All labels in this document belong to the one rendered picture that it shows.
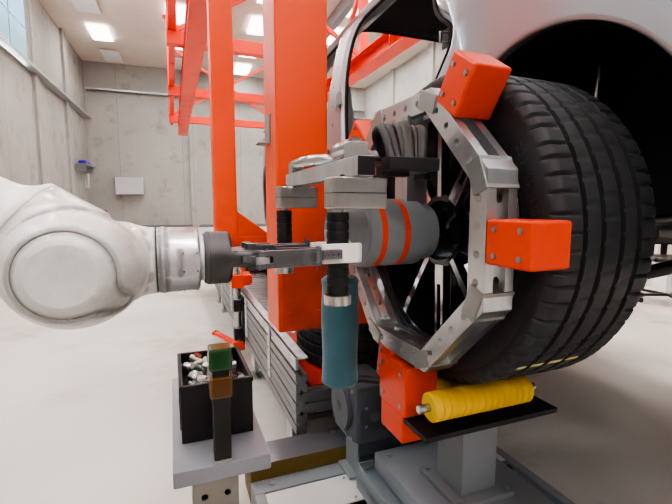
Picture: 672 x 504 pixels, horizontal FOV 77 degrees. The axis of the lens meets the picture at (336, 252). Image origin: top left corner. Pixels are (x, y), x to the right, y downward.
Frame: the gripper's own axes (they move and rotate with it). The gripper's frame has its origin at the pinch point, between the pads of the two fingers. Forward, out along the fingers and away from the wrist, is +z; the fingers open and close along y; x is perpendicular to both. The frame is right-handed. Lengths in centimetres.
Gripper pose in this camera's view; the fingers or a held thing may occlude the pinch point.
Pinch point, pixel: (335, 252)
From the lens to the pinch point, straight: 66.5
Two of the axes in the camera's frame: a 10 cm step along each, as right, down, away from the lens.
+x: 0.0, -9.9, -1.1
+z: 9.3, -0.4, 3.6
